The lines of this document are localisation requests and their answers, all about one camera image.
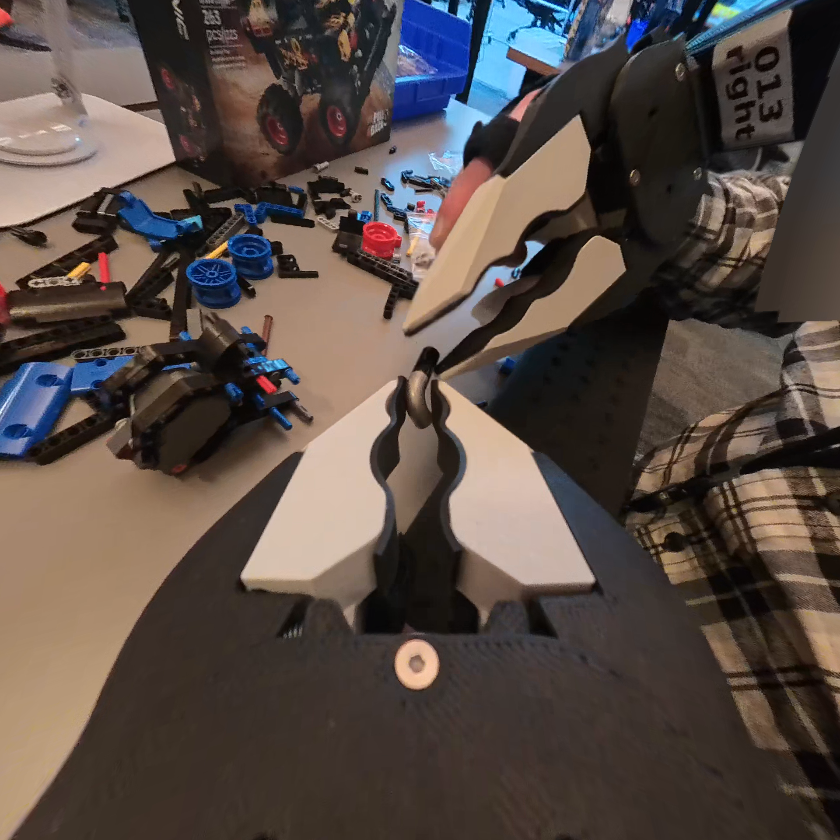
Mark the black toy cylinder piece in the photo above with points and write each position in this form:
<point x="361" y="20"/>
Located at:
<point x="65" y="303"/>

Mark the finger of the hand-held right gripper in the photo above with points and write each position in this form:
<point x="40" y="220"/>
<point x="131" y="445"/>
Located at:
<point x="577" y="289"/>
<point x="499" y="236"/>

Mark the person's right forearm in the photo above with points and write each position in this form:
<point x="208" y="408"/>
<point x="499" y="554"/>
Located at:
<point x="722" y="229"/>

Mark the printed toy truck box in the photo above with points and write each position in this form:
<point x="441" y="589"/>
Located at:
<point x="216" y="85"/>

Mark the pile of black toy beams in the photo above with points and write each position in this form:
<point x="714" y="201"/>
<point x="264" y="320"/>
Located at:
<point x="380" y="266"/>

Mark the blue spoked toy wheel rim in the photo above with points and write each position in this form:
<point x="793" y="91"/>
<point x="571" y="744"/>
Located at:
<point x="211" y="282"/>

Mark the blue angled toy beam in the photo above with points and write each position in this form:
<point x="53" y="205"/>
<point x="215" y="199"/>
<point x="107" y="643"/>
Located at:
<point x="269" y="211"/>

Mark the red toy axle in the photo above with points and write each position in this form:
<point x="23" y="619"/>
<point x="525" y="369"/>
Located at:
<point x="103" y="270"/>

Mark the small black toy pin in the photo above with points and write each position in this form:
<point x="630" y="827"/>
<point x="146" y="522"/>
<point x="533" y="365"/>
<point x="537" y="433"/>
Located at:
<point x="428" y="362"/>

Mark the brown toy axle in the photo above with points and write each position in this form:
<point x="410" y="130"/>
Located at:
<point x="267" y="334"/>

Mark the blue curved toy panel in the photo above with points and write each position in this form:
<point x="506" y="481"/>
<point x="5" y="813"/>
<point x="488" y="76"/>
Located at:
<point x="33" y="407"/>
<point x="98" y="374"/>

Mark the person's right hand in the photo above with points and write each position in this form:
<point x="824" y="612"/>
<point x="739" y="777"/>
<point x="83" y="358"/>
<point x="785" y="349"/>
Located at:
<point x="459" y="197"/>

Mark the light grey toy beam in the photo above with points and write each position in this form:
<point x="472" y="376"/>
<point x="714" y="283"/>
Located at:
<point x="52" y="282"/>

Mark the clear bag of small parts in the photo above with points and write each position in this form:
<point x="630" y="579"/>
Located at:
<point x="423" y="226"/>

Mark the dark grey toy connector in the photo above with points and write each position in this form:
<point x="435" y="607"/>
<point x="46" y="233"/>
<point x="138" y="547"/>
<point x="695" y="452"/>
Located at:
<point x="418" y="400"/>

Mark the person's plaid shirt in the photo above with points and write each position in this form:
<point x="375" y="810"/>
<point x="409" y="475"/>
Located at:
<point x="754" y="525"/>

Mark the partly built toy chassis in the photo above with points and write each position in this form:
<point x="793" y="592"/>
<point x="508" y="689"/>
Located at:
<point x="184" y="407"/>

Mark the red toy wheel rim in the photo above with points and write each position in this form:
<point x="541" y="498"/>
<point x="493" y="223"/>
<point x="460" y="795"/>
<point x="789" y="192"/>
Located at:
<point x="380" y="239"/>

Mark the grey flat panel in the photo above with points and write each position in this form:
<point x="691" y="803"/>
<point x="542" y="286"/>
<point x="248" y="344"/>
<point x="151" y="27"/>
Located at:
<point x="807" y="197"/>

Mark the blue toy fender piece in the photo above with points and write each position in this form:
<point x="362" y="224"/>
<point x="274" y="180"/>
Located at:
<point x="157" y="220"/>

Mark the pile of small toy pins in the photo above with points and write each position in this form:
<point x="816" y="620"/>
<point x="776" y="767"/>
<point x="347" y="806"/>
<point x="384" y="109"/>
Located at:
<point x="420" y="180"/>

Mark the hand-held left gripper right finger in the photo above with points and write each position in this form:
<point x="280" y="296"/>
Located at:
<point x="512" y="525"/>

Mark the blue storage bin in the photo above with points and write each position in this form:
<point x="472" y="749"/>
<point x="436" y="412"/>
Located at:
<point x="426" y="98"/>

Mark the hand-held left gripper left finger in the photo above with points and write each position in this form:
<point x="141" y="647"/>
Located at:
<point x="321" y="525"/>

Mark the black square toy panel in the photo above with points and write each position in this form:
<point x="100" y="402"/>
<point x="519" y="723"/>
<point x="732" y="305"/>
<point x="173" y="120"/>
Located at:
<point x="348" y="239"/>

